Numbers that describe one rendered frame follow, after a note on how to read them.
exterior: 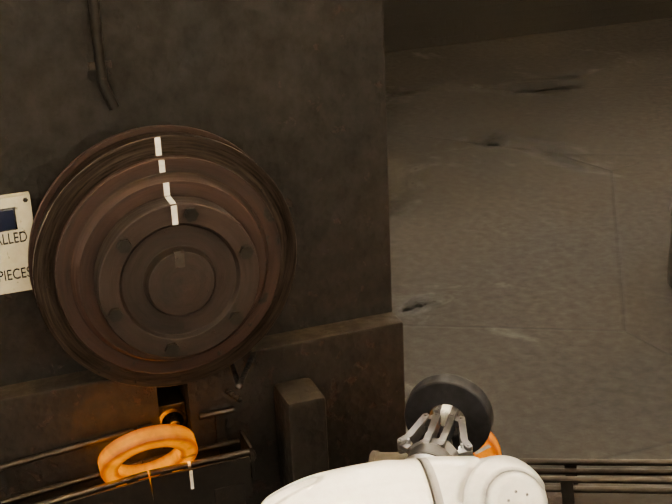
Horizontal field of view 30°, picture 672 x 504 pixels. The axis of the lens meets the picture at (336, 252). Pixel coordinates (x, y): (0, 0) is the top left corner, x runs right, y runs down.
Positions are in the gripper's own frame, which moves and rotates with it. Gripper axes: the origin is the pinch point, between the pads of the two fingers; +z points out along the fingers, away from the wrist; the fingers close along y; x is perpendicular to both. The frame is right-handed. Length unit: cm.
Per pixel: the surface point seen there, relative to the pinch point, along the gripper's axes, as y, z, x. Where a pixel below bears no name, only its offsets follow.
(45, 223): -65, -12, 37
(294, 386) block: -33.0, 14.8, -7.2
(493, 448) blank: 6.5, 8.6, -13.2
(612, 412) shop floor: 21, 158, -95
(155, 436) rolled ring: -51, -11, -4
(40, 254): -66, -13, 32
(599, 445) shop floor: 19, 137, -94
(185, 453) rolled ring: -49, -5, -12
